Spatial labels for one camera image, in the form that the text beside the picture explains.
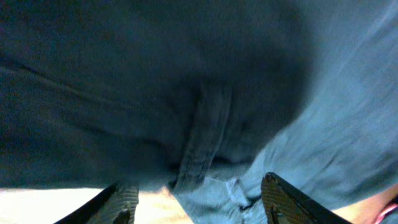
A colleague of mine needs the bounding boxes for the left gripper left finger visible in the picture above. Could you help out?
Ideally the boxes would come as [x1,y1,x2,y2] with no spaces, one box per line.
[54,182,139,224]

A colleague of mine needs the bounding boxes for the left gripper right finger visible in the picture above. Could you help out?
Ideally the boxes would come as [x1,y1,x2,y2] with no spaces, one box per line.
[261,172,351,224]

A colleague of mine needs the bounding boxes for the navy blue shorts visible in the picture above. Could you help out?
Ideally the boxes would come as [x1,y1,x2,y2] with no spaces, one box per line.
[1,1,310,191]

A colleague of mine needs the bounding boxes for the grey folded shorts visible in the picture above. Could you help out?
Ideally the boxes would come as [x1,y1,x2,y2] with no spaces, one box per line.
[177,1,397,223]

